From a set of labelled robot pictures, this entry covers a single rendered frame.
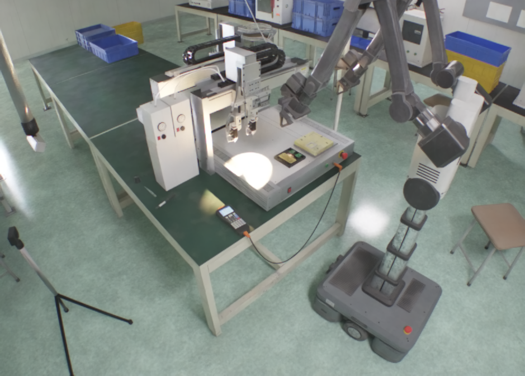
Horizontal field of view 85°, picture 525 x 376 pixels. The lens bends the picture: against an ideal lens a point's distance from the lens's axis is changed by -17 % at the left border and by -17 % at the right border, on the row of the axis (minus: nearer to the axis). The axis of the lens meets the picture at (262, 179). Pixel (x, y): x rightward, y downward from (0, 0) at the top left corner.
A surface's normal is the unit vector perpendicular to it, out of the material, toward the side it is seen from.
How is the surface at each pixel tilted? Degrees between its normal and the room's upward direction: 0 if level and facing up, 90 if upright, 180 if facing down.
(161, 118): 90
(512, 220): 2
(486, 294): 0
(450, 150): 90
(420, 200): 90
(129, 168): 0
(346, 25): 91
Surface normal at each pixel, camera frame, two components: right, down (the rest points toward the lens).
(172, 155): 0.68, 0.47
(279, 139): 0.00, -0.77
